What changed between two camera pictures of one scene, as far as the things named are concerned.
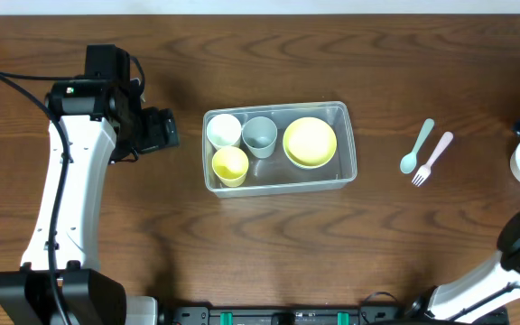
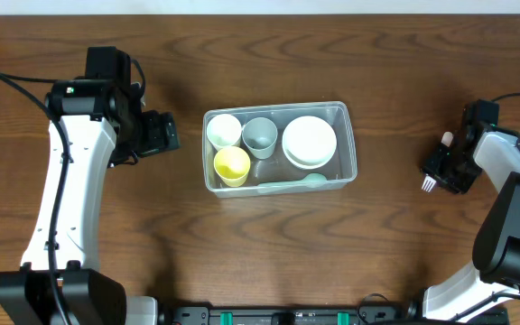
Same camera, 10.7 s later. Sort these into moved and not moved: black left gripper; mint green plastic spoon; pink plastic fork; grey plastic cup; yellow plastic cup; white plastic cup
Moved: mint green plastic spoon; pink plastic fork
Not moved: grey plastic cup; white plastic cup; black left gripper; yellow plastic cup
